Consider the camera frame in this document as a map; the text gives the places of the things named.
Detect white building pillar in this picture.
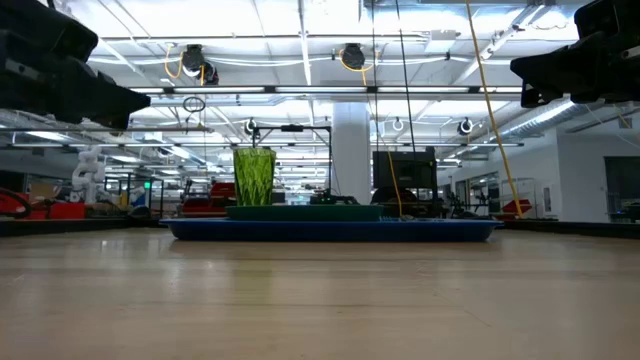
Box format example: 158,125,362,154
332,102,372,205

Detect black monitor box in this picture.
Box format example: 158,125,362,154
372,147,439,191

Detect yellow hanging cable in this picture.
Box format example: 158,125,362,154
463,0,525,220

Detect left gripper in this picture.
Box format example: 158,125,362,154
0,0,152,130

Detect red tool cart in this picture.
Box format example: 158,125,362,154
180,181,237,217

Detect black aluminium table frame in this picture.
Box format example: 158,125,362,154
0,217,640,239

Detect green round plate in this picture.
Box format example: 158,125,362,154
225,204,385,223

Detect ceiling cable reel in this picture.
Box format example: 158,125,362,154
339,43,369,71
179,43,220,86

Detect black gantry frame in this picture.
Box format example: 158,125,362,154
251,123,334,204

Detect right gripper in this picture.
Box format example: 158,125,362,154
509,0,640,109

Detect green faceted plastic cup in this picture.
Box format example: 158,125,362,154
232,147,277,207

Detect blue plastic tray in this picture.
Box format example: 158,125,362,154
159,217,504,244

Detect red storage bins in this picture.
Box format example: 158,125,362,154
0,188,87,221

